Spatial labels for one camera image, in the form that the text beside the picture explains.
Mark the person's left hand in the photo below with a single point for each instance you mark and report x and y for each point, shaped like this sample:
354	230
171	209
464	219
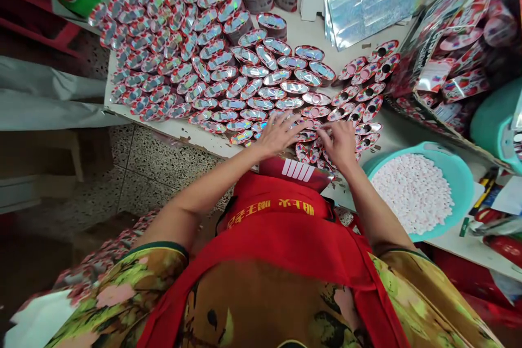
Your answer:
277	136

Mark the person's right hand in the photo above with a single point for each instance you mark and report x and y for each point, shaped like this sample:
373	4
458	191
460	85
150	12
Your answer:
342	144

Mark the person's right fingers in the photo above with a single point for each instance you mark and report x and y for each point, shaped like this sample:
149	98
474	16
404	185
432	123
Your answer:
328	136

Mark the person's left fingers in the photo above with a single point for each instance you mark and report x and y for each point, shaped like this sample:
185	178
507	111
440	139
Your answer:
285	119

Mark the group of pink holed oval lids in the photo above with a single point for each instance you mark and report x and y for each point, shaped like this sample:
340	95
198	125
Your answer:
363	95

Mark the heap of white candies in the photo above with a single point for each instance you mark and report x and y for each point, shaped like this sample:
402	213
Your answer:
412	193

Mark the group of open holographic oval boxes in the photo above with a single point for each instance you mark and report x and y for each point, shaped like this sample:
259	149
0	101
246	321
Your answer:
183	46

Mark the teal plastic basin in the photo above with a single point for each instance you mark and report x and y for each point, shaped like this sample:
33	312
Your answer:
461	185

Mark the large cardboard box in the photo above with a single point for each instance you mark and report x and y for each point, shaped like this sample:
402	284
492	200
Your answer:
424	26

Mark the person's body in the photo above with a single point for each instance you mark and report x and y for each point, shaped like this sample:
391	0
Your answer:
269	274

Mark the pile of strawberry print packets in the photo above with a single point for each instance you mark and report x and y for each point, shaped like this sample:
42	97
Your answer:
469	74

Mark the teal plastic bucket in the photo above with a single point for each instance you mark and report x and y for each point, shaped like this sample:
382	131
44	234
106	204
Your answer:
491	119

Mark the yellow black utility knife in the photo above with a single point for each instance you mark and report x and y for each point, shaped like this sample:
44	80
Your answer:
486	193

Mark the grey plastic sheet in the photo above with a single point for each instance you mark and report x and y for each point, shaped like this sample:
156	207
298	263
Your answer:
45	95

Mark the red plastic stool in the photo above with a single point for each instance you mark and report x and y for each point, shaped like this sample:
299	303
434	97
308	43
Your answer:
28	9

